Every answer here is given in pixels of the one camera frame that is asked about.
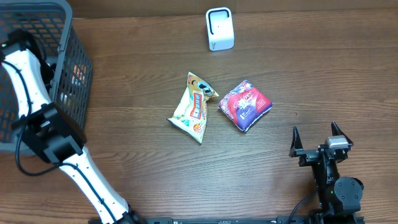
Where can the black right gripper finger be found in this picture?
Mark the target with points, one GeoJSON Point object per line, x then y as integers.
{"type": "Point", "coordinates": [336, 131]}
{"type": "Point", "coordinates": [296, 140]}

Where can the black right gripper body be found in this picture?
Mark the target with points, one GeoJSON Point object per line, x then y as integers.
{"type": "Point", "coordinates": [307, 157]}

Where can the red purple pad package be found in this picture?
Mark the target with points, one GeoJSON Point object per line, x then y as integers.
{"type": "Point", "coordinates": [244, 105]}

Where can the yellow snack bag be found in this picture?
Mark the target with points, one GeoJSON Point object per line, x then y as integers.
{"type": "Point", "coordinates": [190, 116]}

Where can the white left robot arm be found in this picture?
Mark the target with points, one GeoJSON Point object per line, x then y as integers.
{"type": "Point", "coordinates": [50, 133]}

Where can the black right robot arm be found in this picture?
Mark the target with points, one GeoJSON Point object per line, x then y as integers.
{"type": "Point", "coordinates": [339, 196]}

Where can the white barcode scanner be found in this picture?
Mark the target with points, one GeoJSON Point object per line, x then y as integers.
{"type": "Point", "coordinates": [219, 24]}

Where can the grey plastic basket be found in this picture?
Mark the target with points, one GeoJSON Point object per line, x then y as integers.
{"type": "Point", "coordinates": [51, 23]}

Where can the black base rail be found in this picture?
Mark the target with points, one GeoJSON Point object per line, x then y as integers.
{"type": "Point", "coordinates": [277, 220]}

